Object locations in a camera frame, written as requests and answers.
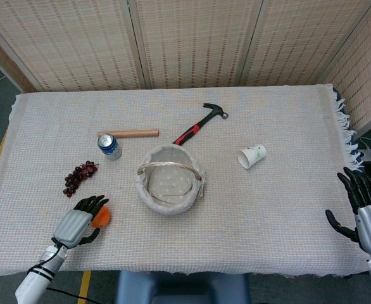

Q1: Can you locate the blue soda can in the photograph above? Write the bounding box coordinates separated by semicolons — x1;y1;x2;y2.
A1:
97;133;123;161

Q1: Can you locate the bamboo folding screen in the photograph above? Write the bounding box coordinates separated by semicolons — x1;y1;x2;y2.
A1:
0;0;371;132

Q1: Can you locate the orange fruit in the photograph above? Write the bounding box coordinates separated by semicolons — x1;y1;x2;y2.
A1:
91;205;112;228

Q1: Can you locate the red black claw hammer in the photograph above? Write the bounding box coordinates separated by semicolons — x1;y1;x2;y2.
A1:
172;103;230;148

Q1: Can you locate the white paper cup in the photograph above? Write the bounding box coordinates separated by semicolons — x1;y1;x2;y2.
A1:
236;144;267;170

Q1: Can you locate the wooden rolling pin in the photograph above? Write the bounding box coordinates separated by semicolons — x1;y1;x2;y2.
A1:
97;128;160;139

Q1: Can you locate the dark red grape bunch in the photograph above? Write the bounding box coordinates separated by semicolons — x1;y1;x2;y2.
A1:
63;160;99;199

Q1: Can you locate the white woven tablecloth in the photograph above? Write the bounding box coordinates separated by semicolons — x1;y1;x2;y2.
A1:
0;83;371;277

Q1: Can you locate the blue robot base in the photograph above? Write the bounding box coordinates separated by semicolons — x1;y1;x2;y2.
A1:
115;271;251;304

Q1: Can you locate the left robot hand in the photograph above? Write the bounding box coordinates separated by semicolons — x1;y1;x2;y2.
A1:
51;195;110;250

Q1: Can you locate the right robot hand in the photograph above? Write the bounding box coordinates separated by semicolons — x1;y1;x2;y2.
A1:
325;167;371;256

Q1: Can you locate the fabric lined basket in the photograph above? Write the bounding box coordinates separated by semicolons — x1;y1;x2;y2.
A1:
135;144;206;216

